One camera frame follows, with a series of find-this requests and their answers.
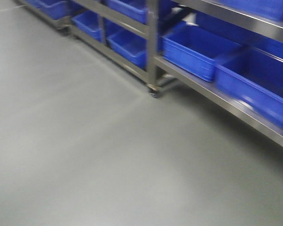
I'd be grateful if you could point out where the blue plastic bin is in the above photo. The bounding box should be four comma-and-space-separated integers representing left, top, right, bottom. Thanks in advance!
71, 10, 102, 41
215, 48, 283, 128
108, 30, 147, 69
163, 25, 241, 82

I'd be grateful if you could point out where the stainless steel shelf rack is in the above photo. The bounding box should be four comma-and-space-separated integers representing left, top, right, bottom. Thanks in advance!
21, 0, 283, 147

